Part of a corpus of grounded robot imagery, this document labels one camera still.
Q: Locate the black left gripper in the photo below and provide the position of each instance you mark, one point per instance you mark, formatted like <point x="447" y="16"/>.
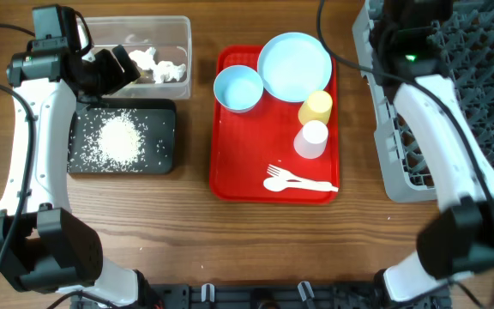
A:
<point x="116" y="78"/>

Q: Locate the white tissue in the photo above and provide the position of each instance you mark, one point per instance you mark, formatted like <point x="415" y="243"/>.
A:
<point x="144" y="59"/>

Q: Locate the white napkin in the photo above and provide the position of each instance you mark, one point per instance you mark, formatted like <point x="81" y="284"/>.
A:
<point x="167" y="71"/>

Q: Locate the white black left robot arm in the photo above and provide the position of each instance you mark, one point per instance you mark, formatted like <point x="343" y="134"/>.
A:
<point x="43" y="246"/>

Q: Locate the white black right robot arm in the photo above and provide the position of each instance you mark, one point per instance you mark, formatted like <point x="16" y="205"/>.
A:
<point x="459" y="242"/>

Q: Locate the grey dishwasher rack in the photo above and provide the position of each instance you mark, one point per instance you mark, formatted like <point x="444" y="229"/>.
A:
<point x="466" y="45"/>

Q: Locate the clear plastic bin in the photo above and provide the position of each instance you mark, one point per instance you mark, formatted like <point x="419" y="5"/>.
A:
<point x="170" y="35"/>

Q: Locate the black tray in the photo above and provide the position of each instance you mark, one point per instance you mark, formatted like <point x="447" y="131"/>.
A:
<point x="152" y="137"/>

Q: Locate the pile of white rice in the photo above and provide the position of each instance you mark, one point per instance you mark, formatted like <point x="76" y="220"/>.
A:
<point x="118" y="139"/>

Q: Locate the light blue bowl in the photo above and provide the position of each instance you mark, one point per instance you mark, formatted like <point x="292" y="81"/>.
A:
<point x="238" y="88"/>

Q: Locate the red serving tray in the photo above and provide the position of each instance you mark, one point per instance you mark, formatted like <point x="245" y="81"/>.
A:
<point x="245" y="144"/>

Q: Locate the light blue plate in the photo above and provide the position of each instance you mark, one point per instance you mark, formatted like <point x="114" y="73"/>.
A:
<point x="293" y="66"/>

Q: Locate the white plastic fork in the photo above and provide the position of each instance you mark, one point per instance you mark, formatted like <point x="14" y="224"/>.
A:
<point x="284" y="174"/>

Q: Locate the white plastic spoon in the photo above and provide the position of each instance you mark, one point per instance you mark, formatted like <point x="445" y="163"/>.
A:
<point x="276" y="184"/>

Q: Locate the yellow plastic cup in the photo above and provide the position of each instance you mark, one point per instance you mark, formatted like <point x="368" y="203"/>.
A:
<point x="317" y="106"/>

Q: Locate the white plastic cup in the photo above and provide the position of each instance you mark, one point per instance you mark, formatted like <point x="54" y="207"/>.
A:
<point x="311" y="140"/>

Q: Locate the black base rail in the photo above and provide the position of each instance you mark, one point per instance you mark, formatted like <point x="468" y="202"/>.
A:
<point x="344" y="295"/>

